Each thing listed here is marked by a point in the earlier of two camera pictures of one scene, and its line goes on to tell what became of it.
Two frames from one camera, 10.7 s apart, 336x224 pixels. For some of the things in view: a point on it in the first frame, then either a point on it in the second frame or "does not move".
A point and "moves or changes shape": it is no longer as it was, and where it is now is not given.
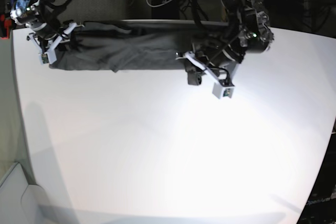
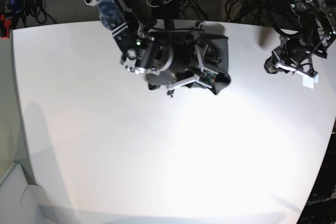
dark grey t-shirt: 117,47 moves or changes shape
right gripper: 222,74 → 285,59
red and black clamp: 6,25 does not move
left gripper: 47,46 → 183,75
